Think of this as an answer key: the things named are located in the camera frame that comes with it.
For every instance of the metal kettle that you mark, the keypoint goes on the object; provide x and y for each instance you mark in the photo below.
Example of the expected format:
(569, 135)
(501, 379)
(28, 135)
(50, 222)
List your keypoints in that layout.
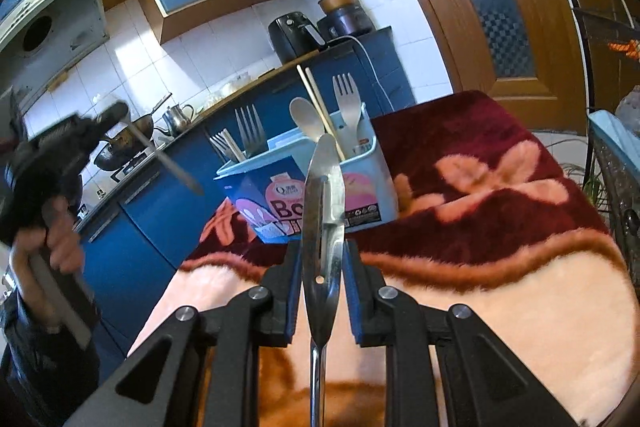
(175, 121)

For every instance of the light blue utensil organizer box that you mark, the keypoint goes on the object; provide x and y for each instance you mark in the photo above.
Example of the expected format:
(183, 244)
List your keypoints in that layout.
(370, 187)

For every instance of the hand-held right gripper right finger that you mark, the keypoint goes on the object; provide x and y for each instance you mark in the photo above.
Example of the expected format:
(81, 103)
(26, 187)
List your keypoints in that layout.
(352, 302)

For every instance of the blue base cabinet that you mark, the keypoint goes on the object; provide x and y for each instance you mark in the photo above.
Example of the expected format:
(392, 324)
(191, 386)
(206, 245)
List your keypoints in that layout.
(150, 232)

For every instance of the stainless steel fork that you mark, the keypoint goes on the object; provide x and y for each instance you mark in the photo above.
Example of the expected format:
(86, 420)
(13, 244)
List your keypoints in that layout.
(250, 137)

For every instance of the light blue plastic bin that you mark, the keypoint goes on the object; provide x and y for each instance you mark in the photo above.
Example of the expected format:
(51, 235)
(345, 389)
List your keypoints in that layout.
(602, 147)

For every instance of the wooden door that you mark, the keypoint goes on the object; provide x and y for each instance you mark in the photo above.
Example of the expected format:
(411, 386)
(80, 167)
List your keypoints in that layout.
(435, 37)

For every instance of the dark rice cooker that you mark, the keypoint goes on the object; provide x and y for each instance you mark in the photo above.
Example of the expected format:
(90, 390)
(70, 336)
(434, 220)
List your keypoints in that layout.
(347, 24)

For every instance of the silver fork right compartment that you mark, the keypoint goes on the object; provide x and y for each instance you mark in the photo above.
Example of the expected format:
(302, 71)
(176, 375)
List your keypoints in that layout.
(347, 112)

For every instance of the wooden chopstick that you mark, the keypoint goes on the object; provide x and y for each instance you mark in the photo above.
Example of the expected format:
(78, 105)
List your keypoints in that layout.
(320, 99)
(307, 89)

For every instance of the beige spoon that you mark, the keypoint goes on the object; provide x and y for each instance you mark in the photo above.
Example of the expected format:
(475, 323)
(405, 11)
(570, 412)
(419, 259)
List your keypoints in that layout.
(306, 117)

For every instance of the person's left forearm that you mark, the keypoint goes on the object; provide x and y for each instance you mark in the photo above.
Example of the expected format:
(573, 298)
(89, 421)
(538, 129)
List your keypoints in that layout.
(40, 372)

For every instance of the green plant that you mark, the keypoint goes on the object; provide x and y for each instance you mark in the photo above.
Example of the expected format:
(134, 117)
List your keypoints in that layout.
(587, 187)

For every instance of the stainless steel spoon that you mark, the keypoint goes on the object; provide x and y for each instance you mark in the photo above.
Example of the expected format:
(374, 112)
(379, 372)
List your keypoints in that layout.
(322, 217)

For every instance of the person's left hand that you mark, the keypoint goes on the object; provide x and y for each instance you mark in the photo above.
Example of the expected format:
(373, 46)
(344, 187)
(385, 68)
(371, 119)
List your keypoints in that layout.
(65, 247)

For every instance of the black air fryer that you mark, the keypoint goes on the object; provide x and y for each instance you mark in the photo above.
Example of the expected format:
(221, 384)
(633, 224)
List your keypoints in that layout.
(290, 37)

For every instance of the red floral blanket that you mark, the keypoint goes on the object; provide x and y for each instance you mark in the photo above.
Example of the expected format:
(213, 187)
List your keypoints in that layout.
(500, 257)

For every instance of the black metal rack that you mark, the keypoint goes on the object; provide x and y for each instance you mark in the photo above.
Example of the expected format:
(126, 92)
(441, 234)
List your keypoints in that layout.
(620, 187)

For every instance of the black pan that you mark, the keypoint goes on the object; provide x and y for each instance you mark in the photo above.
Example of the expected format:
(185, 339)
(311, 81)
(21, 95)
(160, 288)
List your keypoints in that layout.
(112, 157)

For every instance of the orange produce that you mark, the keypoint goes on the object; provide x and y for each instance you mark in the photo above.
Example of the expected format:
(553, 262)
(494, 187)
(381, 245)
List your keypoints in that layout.
(625, 48)

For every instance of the gas stove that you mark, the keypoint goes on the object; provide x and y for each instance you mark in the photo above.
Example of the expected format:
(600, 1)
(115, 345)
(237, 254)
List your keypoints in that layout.
(137, 164)

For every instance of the brown pot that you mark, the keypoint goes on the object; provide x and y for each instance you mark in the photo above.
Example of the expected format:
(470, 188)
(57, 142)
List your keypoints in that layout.
(337, 1)

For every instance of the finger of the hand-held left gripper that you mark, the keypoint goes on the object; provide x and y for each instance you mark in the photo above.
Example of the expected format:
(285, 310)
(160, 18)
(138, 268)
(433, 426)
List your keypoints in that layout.
(114, 116)

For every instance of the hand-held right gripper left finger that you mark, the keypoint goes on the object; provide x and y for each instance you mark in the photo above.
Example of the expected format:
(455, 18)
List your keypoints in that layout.
(296, 297)

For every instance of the metal wok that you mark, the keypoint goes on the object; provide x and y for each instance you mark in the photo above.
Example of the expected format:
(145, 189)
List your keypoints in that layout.
(142, 124)

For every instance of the range hood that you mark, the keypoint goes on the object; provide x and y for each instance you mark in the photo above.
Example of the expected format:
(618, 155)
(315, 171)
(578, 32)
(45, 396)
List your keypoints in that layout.
(60, 22)

